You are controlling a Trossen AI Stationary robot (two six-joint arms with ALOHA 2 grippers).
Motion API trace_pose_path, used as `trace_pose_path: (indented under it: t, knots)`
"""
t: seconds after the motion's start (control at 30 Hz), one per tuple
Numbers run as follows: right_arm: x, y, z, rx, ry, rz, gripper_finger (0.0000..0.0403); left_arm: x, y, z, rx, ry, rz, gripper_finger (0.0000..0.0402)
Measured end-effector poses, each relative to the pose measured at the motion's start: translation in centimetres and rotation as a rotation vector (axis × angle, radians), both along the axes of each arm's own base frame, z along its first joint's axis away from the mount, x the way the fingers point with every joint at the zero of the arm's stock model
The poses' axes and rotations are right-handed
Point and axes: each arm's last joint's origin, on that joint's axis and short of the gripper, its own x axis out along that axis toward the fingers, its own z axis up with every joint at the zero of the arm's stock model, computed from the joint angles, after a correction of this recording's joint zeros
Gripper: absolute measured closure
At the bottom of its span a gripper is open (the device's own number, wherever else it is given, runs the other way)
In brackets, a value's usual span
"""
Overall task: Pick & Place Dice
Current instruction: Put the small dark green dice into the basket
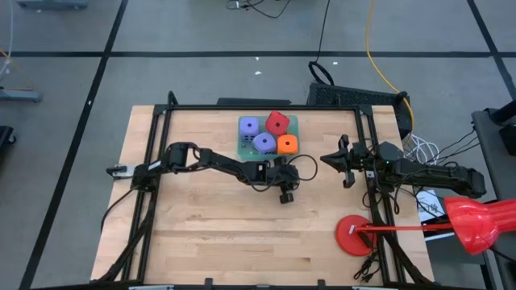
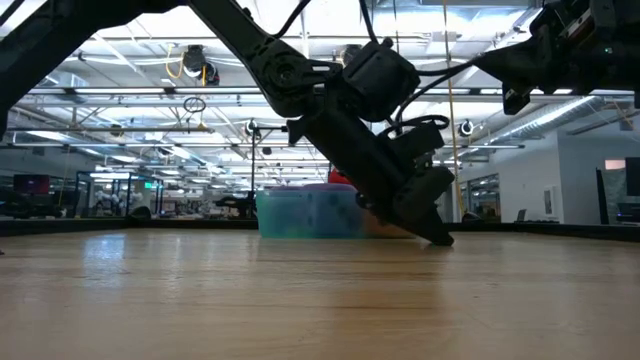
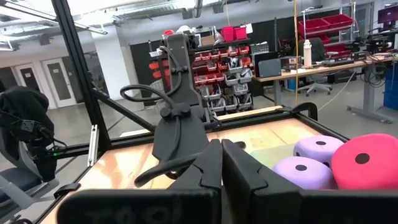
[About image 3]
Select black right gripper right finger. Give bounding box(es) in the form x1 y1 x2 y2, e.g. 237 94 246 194
221 138 398 224

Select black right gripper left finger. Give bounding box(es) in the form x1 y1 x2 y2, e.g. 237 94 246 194
56 138 223 224

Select purple foam die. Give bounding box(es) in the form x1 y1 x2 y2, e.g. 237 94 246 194
272 156 339 190
293 134 345 169

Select red foam die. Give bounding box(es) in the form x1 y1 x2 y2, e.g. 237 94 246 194
330 133 398 191

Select teal plastic tray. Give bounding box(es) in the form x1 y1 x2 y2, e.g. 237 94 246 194
249 143 301 170

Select parts bin storage shelf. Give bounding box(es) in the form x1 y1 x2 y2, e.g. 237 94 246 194
148 26 254 114

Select black table clamp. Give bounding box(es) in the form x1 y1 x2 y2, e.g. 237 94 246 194
284 101 318 121
53 182 81 199

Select grey box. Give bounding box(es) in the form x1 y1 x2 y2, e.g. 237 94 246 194
257 58 282 78

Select wooden top office desk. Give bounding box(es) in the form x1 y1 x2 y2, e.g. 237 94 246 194
252 54 398 124

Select brown cardboard box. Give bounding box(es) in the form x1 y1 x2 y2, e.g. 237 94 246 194
200 34 215 47

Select red storage bin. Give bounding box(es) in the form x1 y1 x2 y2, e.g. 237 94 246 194
233 27 248 41
221 26 234 43

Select white bottle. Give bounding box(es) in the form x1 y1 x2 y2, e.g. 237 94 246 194
303 39 313 68

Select black office chair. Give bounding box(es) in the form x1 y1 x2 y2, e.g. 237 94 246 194
297 37 333 97

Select yellow vertical pole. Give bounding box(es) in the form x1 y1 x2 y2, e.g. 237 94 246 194
293 0 300 106

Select white door with window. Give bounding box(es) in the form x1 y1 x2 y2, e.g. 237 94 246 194
14 63 43 110
42 57 77 108

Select grey office chair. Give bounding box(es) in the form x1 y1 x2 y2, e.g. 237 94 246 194
0 133 60 218

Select metal rack with red bins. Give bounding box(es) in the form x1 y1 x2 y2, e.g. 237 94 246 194
297 2 357 60

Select blue storage crate stack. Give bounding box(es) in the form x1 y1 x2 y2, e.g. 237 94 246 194
382 63 398 111

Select computer monitor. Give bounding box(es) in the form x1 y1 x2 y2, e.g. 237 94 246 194
377 4 398 25

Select silver metal bracket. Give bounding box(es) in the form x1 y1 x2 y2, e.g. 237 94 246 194
88 124 100 167

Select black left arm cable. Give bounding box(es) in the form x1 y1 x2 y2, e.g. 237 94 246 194
120 45 185 109

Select white floor cable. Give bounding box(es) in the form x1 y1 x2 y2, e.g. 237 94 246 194
317 71 357 113

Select black device with cables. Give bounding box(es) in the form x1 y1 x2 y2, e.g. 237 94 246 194
9 118 68 156

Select black aluminium table frame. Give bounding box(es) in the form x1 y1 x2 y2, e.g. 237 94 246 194
30 0 351 224

